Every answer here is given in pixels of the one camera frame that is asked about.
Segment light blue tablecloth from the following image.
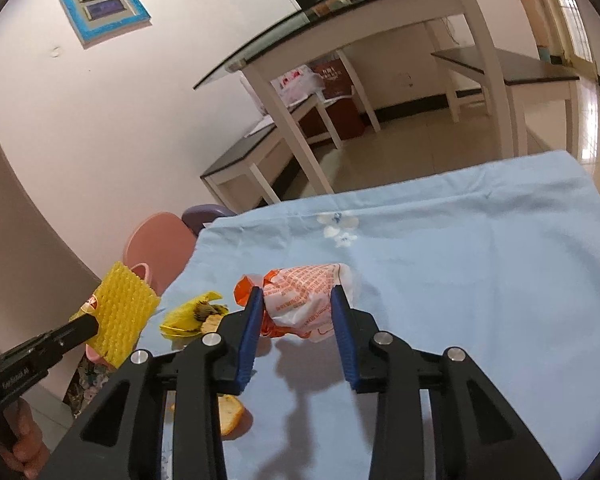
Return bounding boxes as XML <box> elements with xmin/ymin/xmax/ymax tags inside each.
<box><xmin>140</xmin><ymin>152</ymin><xmax>600</xmax><ymax>479</ymax></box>

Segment orange peel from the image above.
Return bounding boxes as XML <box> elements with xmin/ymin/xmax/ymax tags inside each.
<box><xmin>218</xmin><ymin>394</ymin><xmax>252</xmax><ymax>440</ymax></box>

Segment orange white plastic bag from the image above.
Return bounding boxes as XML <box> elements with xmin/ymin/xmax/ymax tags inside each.
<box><xmin>234</xmin><ymin>263</ymin><xmax>356</xmax><ymax>342</ymax></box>

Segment white glass-top table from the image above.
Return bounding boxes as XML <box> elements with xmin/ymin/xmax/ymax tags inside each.
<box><xmin>198</xmin><ymin>0</ymin><xmax>514</xmax><ymax>194</ymax></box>

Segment left black-top bench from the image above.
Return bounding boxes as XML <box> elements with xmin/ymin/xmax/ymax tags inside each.
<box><xmin>201</xmin><ymin>93</ymin><xmax>342</xmax><ymax>212</ymax></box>

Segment dark red box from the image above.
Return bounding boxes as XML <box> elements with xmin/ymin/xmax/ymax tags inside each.
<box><xmin>300</xmin><ymin>56</ymin><xmax>366</xmax><ymax>143</ymax></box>

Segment purple chair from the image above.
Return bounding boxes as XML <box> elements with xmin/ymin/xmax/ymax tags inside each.
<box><xmin>181</xmin><ymin>204</ymin><xmax>235</xmax><ymax>236</ymax></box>

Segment banana peel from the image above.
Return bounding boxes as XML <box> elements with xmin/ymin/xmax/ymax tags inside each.
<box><xmin>160</xmin><ymin>290</ymin><xmax>230</xmax><ymax>340</ymax></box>

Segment pink plastic bin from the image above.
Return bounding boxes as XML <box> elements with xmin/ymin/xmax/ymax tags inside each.
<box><xmin>83</xmin><ymin>262</ymin><xmax>156</xmax><ymax>365</ymax></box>

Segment pink chair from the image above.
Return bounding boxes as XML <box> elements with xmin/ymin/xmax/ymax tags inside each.
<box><xmin>122</xmin><ymin>211</ymin><xmax>197</xmax><ymax>296</ymax></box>

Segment yellow foam net sleeve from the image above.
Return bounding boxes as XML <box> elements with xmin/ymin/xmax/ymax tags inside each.
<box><xmin>69</xmin><ymin>260</ymin><xmax>161</xmax><ymax>370</ymax></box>

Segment blue framed wall panel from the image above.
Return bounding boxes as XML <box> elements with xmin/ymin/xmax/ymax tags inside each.
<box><xmin>59</xmin><ymin>0</ymin><xmax>151</xmax><ymax>49</ymax></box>

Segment right black-top bench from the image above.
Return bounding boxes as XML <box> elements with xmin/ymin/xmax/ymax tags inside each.
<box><xmin>431</xmin><ymin>47</ymin><xmax>580</xmax><ymax>159</ymax></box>

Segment person's left hand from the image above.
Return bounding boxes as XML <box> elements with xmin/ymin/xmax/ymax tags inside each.
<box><xmin>0</xmin><ymin>399</ymin><xmax>50</xmax><ymax>479</ymax></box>

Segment black-top bench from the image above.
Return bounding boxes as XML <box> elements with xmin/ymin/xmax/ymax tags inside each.
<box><xmin>431</xmin><ymin>47</ymin><xmax>580</xmax><ymax>159</ymax></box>
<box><xmin>201</xmin><ymin>93</ymin><xmax>342</xmax><ymax>212</ymax></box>

